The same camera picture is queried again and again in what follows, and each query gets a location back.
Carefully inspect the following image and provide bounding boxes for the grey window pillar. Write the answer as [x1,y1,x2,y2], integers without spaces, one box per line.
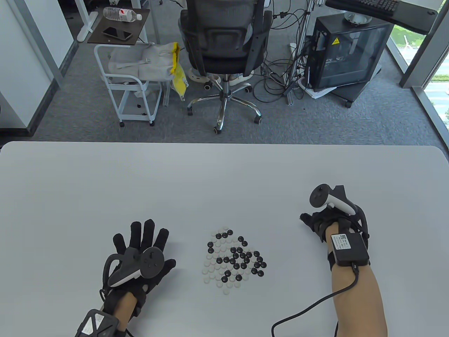
[399,0,449,90]

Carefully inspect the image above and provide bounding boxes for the black wrist box cable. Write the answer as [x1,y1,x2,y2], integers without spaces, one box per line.
[271,263,360,337]

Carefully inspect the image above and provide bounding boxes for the person's right forearm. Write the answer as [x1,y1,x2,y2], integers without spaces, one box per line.
[324,223,388,337]

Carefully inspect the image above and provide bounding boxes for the black keyboard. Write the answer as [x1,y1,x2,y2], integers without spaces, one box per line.
[346,0,400,17]

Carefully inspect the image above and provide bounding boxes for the person's right hand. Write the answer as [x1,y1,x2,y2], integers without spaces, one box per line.
[299,207,369,246]

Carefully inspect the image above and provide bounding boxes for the pile of mixed go stones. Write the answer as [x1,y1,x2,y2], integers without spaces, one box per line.
[202,226,268,295]

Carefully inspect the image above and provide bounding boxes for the grey fabric bag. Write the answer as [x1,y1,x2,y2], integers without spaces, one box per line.
[108,44,176,83]

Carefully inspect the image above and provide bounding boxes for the black patterned wrist camera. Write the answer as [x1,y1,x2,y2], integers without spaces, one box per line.
[75,309,120,337]

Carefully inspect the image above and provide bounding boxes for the black mesh office chair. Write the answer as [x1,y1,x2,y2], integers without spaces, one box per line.
[179,0,273,136]

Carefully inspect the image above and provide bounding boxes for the black smartphone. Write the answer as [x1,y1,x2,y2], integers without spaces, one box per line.
[102,27,133,40]

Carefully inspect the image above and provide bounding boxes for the black wheeled platform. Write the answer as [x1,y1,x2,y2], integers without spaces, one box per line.
[331,75,381,108]

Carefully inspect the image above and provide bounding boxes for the black computer case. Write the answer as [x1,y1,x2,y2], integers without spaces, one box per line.
[307,15,394,92]

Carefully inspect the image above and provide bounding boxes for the white rolling cart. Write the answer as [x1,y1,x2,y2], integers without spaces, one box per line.
[94,44,162,127]

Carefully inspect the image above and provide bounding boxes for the brown side table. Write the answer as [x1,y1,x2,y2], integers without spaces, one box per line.
[87,8,150,45]

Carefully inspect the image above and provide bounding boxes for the black and white controller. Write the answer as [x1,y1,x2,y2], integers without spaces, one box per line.
[102,247,165,288]
[309,184,356,215]

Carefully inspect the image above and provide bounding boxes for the black and white left controller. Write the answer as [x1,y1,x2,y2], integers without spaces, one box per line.
[102,247,165,288]

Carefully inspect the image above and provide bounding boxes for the aluminium frame post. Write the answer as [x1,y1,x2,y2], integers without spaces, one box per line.
[287,0,314,106]

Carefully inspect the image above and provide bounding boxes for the white desk leg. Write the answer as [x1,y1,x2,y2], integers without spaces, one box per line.
[75,0,99,43]

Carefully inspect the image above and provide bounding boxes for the tangle of black floor cables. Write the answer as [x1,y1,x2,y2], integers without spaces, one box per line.
[253,7,313,104]

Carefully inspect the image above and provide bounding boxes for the clear plastic water bottle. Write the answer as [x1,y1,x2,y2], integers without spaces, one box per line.
[103,6,143,22]

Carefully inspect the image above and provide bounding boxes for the yellow plastic bag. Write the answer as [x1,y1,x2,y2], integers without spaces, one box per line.
[170,42,189,101]

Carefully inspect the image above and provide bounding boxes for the black labelled wrist camera box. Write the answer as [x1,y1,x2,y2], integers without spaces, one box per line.
[330,233,371,266]

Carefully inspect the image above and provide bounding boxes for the round silver stand base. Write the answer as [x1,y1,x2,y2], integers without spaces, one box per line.
[344,10,372,26]

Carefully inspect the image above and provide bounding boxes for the white papers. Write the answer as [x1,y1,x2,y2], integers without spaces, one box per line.
[298,77,337,99]

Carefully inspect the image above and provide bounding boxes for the black and white right controller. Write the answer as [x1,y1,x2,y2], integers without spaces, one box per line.
[309,184,356,215]

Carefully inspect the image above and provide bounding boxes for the person's left hand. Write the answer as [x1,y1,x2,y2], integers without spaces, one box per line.
[100,219,176,318]

